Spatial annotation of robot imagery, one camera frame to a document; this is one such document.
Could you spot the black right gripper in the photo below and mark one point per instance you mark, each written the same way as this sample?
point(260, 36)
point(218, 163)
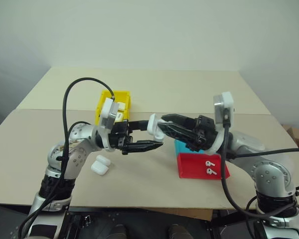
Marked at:
point(204, 132)

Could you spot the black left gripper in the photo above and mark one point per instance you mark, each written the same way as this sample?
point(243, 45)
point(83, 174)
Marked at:
point(119, 138)

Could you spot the white earbud case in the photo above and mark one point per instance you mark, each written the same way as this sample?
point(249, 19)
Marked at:
point(99, 168)
point(119, 116)
point(121, 106)
point(152, 124)

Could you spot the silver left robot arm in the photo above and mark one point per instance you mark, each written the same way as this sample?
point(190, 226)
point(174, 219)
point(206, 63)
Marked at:
point(74, 149)

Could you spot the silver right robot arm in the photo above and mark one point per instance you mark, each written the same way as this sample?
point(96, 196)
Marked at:
point(269, 171)

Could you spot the white closed earbud case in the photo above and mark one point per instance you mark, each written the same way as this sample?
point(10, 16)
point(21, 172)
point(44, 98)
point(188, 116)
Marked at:
point(119, 116)
point(121, 106)

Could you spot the yellow plastic bin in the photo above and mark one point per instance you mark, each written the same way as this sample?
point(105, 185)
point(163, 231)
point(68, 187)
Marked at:
point(124, 95)

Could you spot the blue plastic box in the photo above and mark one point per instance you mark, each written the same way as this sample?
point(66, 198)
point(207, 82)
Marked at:
point(180, 149)

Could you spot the red plastic tray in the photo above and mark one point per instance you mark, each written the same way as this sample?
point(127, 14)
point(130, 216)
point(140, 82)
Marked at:
point(192, 166)

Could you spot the white earbud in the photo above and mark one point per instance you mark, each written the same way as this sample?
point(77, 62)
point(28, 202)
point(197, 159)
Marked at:
point(209, 163)
point(210, 171)

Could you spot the black base panel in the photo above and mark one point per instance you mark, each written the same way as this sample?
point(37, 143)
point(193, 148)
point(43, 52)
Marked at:
point(144, 224)

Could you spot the dark rounded shape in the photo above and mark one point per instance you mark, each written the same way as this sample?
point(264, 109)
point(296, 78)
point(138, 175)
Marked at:
point(119, 232)
point(178, 232)

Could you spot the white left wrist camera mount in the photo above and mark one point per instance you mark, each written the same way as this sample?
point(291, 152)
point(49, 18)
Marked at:
point(107, 107)

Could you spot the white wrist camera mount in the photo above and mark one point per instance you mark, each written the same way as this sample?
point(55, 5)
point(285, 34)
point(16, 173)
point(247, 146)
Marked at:
point(226, 99)
point(107, 107)

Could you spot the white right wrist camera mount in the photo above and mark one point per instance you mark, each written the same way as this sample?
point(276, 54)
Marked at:
point(226, 99)

